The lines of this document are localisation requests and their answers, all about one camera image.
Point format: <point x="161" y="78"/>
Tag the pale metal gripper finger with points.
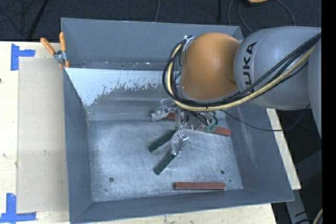
<point x="159" y="113"/>
<point x="179" y="143"/>

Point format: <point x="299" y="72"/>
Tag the dark green flat block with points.
<point x="160" y="141"/>
<point x="165" y="161"/>

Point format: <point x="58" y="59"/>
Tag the red-brown flat block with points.
<point x="199" y="186"/>

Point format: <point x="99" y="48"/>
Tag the grey metal bin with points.
<point x="126" y="154"/>

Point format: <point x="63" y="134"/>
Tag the pale wood flat board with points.
<point x="39" y="126"/>

